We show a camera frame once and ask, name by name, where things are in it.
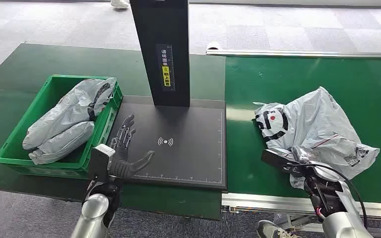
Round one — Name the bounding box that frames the black inbound scanner machine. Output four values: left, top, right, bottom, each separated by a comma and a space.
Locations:
96, 0, 227, 192

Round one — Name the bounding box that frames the grey package with black print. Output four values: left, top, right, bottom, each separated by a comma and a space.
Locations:
22, 77, 117, 151

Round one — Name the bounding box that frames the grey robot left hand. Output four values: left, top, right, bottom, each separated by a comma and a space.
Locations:
109, 114, 155, 175

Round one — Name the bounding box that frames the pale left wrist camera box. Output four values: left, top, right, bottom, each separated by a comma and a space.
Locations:
88, 144, 116, 183

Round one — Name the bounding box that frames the grey laced sneaker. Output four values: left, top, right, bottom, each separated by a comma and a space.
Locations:
256, 220, 301, 238

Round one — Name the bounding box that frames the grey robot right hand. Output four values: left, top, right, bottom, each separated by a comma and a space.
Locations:
289, 145, 315, 165

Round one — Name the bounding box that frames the green plastic delivery crate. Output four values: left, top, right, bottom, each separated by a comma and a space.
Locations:
0, 74, 124, 180

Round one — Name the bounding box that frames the green conveyor belt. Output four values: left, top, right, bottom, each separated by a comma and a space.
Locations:
225, 56, 381, 205

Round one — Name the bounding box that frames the grey package with red print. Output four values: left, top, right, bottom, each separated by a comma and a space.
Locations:
253, 86, 381, 190

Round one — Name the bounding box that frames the person's white shoe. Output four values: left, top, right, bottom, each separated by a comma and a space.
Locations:
110, 0, 130, 10

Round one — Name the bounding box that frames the silver conveyor side rail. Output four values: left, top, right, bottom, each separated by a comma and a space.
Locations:
221, 192, 381, 238
205, 49, 381, 60

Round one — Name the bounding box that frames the yellow and black machine label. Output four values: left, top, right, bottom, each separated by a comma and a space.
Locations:
155, 43, 176, 92

